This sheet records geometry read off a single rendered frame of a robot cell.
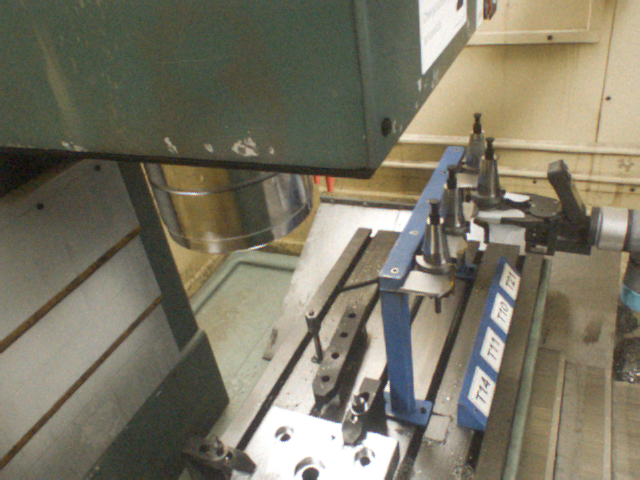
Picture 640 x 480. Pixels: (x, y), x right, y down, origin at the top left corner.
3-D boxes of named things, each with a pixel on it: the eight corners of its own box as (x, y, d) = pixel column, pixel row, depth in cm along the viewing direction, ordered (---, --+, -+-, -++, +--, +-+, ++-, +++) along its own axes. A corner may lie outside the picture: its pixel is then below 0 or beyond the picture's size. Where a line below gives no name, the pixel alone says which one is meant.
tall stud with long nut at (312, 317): (328, 353, 119) (319, 307, 112) (323, 362, 117) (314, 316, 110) (316, 351, 121) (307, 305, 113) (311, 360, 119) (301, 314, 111)
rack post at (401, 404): (433, 405, 105) (428, 281, 88) (425, 427, 101) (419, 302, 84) (383, 393, 109) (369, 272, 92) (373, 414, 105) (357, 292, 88)
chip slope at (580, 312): (610, 298, 161) (625, 223, 146) (602, 518, 110) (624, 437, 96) (330, 259, 197) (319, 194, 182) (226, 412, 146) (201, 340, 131)
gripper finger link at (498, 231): (471, 244, 103) (523, 245, 101) (472, 217, 100) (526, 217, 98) (470, 235, 106) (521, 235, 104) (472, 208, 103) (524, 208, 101)
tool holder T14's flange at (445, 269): (426, 254, 93) (426, 242, 92) (462, 262, 90) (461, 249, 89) (410, 276, 89) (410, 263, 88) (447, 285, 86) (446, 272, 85)
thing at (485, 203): (474, 193, 107) (475, 181, 106) (507, 196, 105) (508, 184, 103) (467, 209, 103) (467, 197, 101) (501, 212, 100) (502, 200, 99)
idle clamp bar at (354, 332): (371, 326, 125) (368, 304, 121) (336, 419, 105) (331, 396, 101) (349, 324, 126) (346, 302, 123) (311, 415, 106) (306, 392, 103)
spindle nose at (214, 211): (197, 180, 67) (169, 84, 61) (327, 174, 64) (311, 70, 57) (142, 258, 55) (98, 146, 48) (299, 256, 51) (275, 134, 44)
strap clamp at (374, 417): (386, 419, 103) (380, 363, 95) (362, 480, 94) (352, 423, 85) (370, 415, 105) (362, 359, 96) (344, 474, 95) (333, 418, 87)
